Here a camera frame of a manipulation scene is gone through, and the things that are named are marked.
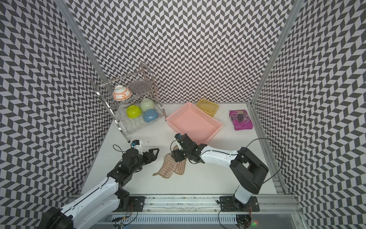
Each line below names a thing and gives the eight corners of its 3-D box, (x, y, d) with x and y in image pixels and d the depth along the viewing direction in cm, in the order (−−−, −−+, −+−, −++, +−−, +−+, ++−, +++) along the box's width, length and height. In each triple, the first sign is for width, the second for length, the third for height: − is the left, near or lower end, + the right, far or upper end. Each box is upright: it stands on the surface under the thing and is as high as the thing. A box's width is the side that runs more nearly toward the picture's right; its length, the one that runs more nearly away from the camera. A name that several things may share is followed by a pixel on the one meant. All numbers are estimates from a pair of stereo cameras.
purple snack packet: (232, 131, 103) (234, 127, 98) (229, 114, 113) (230, 109, 109) (250, 131, 103) (253, 127, 98) (245, 114, 113) (247, 109, 109)
